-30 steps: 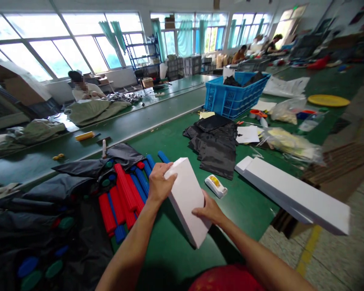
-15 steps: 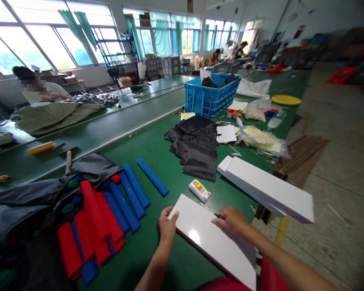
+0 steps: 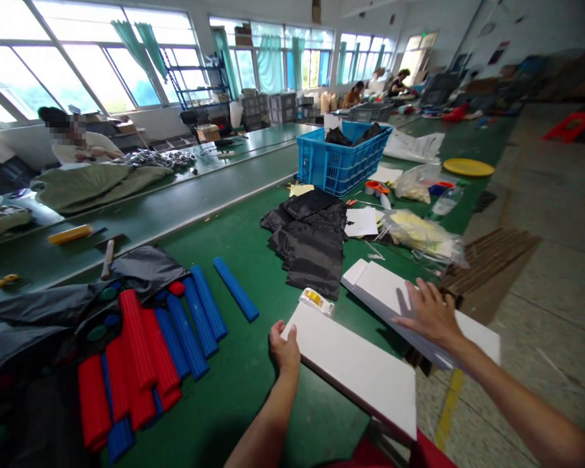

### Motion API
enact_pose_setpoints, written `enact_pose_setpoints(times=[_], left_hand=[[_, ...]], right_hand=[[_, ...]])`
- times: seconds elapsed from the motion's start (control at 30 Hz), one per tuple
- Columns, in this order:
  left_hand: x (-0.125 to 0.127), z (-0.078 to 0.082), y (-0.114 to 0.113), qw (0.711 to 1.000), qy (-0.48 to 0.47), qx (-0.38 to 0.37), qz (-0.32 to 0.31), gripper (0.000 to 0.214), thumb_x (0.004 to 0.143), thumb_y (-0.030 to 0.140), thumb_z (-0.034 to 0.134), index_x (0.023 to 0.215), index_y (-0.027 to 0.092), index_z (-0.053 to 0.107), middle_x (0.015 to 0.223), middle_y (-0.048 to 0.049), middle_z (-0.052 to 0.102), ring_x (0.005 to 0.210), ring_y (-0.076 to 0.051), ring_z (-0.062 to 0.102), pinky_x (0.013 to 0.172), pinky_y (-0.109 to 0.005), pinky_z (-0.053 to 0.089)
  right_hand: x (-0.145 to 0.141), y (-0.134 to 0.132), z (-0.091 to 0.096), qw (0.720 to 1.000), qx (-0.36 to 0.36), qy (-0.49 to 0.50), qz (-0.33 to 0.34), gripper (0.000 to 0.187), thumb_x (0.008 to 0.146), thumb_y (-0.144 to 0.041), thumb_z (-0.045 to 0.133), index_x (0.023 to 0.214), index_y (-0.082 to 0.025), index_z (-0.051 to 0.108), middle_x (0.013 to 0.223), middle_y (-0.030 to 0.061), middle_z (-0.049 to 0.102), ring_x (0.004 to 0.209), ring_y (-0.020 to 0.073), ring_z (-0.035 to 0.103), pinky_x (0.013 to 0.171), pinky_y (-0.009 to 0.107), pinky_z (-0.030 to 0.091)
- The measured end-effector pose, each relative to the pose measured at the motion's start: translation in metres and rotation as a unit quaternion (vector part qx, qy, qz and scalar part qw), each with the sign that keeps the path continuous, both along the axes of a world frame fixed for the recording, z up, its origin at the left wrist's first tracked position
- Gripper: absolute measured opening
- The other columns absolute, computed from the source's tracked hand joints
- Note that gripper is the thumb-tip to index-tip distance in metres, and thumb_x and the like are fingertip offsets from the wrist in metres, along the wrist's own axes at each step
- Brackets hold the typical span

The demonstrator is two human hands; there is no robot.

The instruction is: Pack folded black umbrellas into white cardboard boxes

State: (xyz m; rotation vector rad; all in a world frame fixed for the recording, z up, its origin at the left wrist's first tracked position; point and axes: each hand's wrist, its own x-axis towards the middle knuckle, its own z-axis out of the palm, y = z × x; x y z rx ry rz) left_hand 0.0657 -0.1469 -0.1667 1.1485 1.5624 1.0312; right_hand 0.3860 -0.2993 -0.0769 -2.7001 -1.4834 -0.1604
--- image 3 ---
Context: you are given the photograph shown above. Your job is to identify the clear bag of cream parts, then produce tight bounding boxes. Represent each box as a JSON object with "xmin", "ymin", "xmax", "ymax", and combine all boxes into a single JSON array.
[{"xmin": 394, "ymin": 162, "xmax": 443, "ymax": 205}]

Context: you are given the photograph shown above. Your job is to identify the dark grey plastic sheet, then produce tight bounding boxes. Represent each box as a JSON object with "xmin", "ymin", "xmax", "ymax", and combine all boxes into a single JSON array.
[{"xmin": 0, "ymin": 245, "xmax": 192, "ymax": 391}]

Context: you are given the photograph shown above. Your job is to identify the black bags in crate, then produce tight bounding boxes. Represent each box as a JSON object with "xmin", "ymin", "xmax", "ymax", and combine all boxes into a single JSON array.
[{"xmin": 324, "ymin": 122, "xmax": 384, "ymax": 148}]

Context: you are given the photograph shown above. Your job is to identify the clear bag of yellow sheets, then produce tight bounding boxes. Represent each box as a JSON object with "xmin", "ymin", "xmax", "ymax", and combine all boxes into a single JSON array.
[{"xmin": 379, "ymin": 209, "xmax": 469, "ymax": 270}]

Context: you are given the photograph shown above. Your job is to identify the white tape dispenser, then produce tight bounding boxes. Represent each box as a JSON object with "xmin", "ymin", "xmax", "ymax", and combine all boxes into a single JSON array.
[{"xmin": 299, "ymin": 287, "xmax": 336, "ymax": 319}]

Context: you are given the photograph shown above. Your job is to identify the red plastic stool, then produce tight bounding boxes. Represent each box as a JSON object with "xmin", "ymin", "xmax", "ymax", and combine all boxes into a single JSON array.
[{"xmin": 542, "ymin": 110, "xmax": 585, "ymax": 144}]

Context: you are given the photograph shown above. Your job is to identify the person's left hand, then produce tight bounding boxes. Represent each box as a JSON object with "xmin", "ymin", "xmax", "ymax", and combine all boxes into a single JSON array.
[{"xmin": 268, "ymin": 319, "xmax": 302, "ymax": 375}]

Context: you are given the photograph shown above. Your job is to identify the long white carton box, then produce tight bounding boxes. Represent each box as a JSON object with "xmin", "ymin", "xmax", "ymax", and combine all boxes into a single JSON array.
[{"xmin": 341, "ymin": 258, "xmax": 502, "ymax": 372}]

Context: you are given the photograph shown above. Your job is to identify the grey plastic crate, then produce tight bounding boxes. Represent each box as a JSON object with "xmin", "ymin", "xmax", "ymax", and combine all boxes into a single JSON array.
[{"xmin": 348, "ymin": 101, "xmax": 397, "ymax": 124}]

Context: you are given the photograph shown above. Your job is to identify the blue metal shelf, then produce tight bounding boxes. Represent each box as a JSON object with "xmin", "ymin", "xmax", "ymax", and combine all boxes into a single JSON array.
[{"xmin": 164, "ymin": 50, "xmax": 233, "ymax": 124}]

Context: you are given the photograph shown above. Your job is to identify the person's body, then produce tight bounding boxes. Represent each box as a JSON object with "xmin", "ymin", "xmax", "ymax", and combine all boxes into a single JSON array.
[{"xmin": 320, "ymin": 428, "xmax": 458, "ymax": 468}]

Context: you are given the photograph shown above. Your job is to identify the pile of black fabric bags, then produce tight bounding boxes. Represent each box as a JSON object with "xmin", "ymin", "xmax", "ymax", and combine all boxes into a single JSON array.
[{"xmin": 260, "ymin": 188, "xmax": 350, "ymax": 302}]

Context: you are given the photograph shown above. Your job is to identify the blue plastic crate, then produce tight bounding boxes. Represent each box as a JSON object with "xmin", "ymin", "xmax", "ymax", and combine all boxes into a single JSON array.
[{"xmin": 296, "ymin": 120, "xmax": 394, "ymax": 198}]

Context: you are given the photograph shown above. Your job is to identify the wooden handled hammer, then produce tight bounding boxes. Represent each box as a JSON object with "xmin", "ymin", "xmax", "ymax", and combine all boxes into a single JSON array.
[{"xmin": 100, "ymin": 239, "xmax": 116, "ymax": 281}]

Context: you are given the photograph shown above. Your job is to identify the white carton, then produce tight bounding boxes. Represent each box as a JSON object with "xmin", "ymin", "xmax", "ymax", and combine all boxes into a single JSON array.
[{"xmin": 279, "ymin": 302, "xmax": 418, "ymax": 443}]

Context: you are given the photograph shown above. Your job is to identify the clear plastic water bottle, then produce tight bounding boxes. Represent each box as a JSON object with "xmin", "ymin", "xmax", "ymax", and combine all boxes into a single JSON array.
[{"xmin": 430, "ymin": 181, "xmax": 466, "ymax": 218}]

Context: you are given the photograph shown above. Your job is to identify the olive green cloth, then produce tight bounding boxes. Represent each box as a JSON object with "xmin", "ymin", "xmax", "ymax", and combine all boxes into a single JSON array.
[{"xmin": 31, "ymin": 162, "xmax": 177, "ymax": 216}]

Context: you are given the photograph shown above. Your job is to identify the yellow round plate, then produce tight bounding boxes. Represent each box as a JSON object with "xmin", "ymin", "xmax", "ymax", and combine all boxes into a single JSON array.
[{"xmin": 442, "ymin": 157, "xmax": 496, "ymax": 178}]

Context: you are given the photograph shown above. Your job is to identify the yellow ribbed foam roller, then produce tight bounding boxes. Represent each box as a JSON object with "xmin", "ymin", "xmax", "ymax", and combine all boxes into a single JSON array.
[{"xmin": 47, "ymin": 224, "xmax": 94, "ymax": 246}]

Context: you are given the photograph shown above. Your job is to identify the single blue ribbed foam roller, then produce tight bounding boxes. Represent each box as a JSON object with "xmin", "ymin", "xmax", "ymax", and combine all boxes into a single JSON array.
[{"xmin": 212, "ymin": 256, "xmax": 261, "ymax": 323}]

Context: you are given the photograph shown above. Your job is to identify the white plastic bag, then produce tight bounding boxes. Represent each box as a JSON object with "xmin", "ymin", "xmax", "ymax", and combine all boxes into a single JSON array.
[{"xmin": 382, "ymin": 130, "xmax": 447, "ymax": 164}]

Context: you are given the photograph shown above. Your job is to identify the stack of brown cardboard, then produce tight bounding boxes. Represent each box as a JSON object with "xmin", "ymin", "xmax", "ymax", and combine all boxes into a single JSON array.
[{"xmin": 437, "ymin": 226, "xmax": 543, "ymax": 326}]

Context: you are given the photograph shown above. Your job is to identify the person's right hand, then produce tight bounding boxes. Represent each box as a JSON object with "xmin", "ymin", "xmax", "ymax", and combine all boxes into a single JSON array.
[{"xmin": 391, "ymin": 277, "xmax": 463, "ymax": 351}]

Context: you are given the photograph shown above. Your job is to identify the white paper sheets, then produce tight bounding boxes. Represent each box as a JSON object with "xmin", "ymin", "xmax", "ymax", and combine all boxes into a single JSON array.
[{"xmin": 344, "ymin": 206, "xmax": 387, "ymax": 239}]

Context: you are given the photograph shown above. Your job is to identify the pile of red and blue rollers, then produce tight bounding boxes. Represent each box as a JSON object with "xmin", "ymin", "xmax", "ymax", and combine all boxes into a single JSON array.
[{"xmin": 77, "ymin": 265, "xmax": 229, "ymax": 465}]

